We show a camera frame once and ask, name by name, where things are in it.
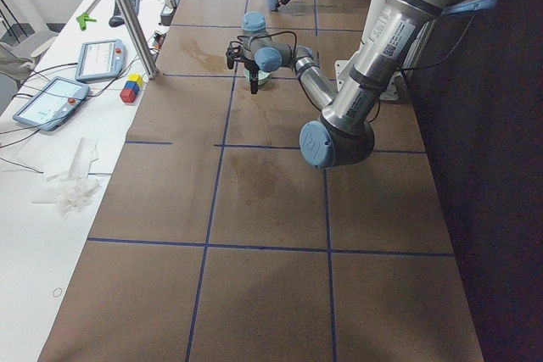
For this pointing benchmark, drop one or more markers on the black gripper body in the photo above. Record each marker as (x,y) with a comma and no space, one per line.
(250,68)

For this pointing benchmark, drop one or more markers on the light green bowl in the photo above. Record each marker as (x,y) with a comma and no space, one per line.
(263,77)

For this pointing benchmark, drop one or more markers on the yellow block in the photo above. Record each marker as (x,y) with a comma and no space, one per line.
(136,78)

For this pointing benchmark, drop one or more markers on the blue block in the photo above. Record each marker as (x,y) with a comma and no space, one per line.
(133,86)

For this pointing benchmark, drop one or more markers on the red block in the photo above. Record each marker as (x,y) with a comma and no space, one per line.
(128,95)

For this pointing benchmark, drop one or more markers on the black computer mouse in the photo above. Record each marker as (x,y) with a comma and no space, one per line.
(116,20)

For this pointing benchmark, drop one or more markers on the far teach pendant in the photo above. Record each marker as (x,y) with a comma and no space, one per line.
(100,60)

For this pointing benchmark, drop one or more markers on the teach pendant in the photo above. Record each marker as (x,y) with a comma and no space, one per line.
(100,60)
(53,105)

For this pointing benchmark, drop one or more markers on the brown paper table cover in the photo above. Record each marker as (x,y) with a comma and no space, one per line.
(216,241)

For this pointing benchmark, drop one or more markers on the green plastic tool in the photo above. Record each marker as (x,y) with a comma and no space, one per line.
(83,19)

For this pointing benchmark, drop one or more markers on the near teach pendant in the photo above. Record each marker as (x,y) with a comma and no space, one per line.
(53,105)

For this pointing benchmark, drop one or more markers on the crumpled white tissues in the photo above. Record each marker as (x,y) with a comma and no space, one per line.
(68,185)

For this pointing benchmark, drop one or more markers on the aluminium frame post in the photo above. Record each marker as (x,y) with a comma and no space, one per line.
(138,39)

